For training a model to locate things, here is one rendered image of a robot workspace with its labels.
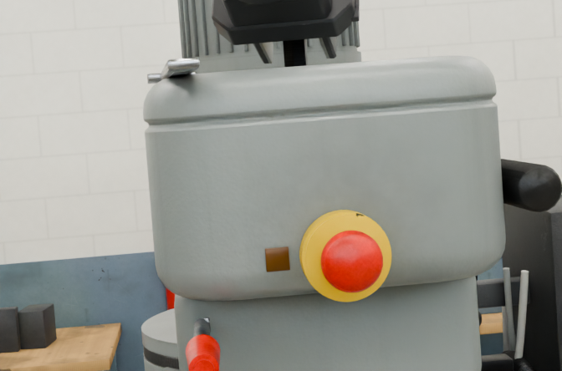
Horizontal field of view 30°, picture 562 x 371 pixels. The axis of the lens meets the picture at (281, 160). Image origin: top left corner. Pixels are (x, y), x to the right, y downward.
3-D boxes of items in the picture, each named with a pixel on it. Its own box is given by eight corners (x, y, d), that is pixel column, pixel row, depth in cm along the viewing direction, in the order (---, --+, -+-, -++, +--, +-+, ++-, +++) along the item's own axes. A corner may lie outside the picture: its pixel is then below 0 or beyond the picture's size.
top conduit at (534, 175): (564, 210, 76) (562, 162, 75) (508, 215, 75) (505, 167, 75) (425, 174, 120) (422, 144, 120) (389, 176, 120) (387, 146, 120)
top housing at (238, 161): (532, 279, 73) (518, 48, 72) (153, 313, 70) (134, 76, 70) (398, 214, 119) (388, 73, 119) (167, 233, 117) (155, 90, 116)
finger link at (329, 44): (326, 65, 94) (314, 27, 88) (327, 35, 95) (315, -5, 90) (344, 63, 93) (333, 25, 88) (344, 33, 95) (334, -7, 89)
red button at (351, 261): (387, 292, 67) (383, 230, 66) (325, 297, 66) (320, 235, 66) (378, 283, 70) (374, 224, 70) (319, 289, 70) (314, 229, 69)
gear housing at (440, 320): (491, 387, 83) (483, 261, 82) (181, 418, 81) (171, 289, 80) (404, 307, 116) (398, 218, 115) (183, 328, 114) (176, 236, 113)
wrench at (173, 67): (216, 68, 65) (214, 54, 65) (151, 72, 64) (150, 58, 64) (194, 80, 89) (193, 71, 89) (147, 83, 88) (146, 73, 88)
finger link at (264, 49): (273, 39, 96) (258, 0, 91) (272, 69, 95) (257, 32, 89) (256, 41, 96) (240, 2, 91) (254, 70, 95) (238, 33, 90)
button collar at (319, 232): (395, 297, 70) (389, 208, 69) (305, 306, 69) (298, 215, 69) (389, 292, 72) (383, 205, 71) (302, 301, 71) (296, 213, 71)
